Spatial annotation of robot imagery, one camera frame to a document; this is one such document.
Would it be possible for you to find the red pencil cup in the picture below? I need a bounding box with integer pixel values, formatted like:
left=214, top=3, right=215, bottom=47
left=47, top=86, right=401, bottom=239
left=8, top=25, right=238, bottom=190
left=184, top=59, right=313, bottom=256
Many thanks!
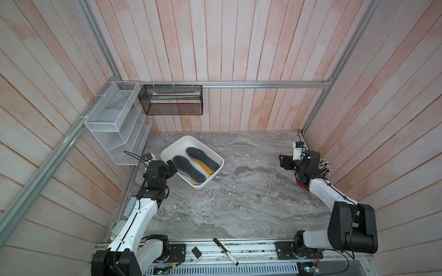
left=296, top=177, right=308, bottom=190

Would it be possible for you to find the dark grey insole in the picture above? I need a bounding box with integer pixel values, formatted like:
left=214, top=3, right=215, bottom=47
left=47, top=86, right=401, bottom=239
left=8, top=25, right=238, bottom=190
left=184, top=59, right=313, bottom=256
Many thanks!
left=186, top=147, right=220, bottom=170
left=172, top=156, right=206, bottom=184

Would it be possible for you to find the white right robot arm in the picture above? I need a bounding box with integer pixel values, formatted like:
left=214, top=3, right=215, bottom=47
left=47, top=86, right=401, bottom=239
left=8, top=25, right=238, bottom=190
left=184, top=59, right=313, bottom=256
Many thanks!
left=279, top=146, right=378, bottom=259

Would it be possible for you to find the white wire mesh shelf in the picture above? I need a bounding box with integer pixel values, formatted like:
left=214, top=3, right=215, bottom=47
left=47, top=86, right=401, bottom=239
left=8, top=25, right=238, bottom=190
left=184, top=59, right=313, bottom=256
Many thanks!
left=85, top=81, right=153, bottom=166

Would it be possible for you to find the aluminium rail back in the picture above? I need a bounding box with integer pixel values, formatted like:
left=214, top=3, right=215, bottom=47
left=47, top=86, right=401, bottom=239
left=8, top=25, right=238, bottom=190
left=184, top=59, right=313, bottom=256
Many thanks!
left=120, top=80, right=331, bottom=89

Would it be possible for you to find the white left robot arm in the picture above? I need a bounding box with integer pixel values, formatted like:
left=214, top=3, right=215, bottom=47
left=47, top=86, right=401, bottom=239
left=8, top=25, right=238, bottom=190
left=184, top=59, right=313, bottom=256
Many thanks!
left=91, top=161, right=177, bottom=276

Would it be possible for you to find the small black box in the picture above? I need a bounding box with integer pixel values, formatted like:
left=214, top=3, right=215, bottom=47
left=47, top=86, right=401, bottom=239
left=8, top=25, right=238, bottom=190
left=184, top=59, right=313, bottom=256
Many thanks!
left=192, top=247, right=202, bottom=260

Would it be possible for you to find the yellow insole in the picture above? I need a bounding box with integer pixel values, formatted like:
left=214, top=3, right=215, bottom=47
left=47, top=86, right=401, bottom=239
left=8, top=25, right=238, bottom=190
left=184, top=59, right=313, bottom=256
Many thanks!
left=178, top=170, right=197, bottom=184
left=193, top=159, right=217, bottom=175

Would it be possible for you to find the light blue flat object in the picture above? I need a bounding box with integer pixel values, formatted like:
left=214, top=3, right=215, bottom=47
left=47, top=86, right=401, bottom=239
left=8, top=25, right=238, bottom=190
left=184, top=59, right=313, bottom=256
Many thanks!
left=123, top=197, right=138, bottom=219

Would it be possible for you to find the aluminium rail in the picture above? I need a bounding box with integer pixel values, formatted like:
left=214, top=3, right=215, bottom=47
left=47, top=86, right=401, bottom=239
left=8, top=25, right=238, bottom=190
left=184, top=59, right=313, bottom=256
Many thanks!
left=120, top=80, right=331, bottom=89
left=1, top=76, right=120, bottom=247

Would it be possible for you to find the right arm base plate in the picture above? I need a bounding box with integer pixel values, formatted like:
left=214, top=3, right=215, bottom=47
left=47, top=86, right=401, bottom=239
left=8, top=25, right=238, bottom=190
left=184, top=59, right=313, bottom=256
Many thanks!
left=275, top=241, right=323, bottom=260

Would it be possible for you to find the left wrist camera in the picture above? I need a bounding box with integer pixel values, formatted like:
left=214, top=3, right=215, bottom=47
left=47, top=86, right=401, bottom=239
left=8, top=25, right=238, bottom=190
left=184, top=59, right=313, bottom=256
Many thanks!
left=142, top=152, right=156, bottom=166

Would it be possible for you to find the black mesh basket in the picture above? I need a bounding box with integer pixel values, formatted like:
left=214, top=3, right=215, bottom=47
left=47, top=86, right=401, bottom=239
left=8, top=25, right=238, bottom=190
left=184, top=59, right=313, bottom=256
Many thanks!
left=138, top=84, right=204, bottom=116

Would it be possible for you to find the black marker pen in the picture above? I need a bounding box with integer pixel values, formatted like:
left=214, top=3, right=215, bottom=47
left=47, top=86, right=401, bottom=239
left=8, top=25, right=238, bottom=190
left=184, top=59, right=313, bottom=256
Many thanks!
left=213, top=238, right=239, bottom=266

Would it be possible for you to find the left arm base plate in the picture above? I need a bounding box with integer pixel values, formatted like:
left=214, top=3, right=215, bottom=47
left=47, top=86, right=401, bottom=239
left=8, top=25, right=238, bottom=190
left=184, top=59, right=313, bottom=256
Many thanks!
left=166, top=243, right=186, bottom=263

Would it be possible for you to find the aluminium rail left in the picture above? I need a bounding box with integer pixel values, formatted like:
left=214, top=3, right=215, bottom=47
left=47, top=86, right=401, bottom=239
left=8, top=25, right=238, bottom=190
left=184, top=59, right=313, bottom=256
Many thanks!
left=1, top=76, right=120, bottom=247

